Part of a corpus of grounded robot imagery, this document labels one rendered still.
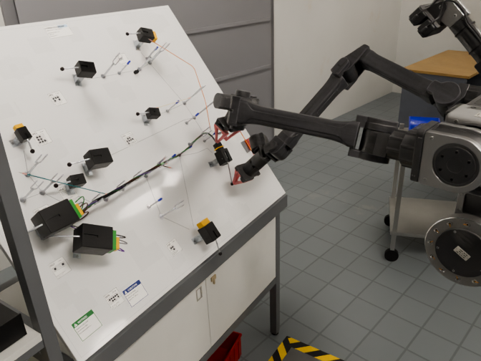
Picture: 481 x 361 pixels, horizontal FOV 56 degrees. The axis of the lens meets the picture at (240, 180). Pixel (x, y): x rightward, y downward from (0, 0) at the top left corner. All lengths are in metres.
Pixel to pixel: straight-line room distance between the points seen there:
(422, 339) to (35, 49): 2.28
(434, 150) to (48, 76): 1.23
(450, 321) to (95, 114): 2.18
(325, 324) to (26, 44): 2.02
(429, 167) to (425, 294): 2.05
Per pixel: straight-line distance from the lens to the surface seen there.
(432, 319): 2.87
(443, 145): 1.01
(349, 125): 1.11
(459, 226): 1.30
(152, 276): 1.54
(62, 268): 1.41
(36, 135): 1.54
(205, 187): 1.79
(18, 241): 1.09
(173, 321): 1.70
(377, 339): 2.67
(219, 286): 1.88
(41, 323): 1.21
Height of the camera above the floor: 1.83
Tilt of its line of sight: 25 degrees down
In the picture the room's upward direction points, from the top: 2 degrees counter-clockwise
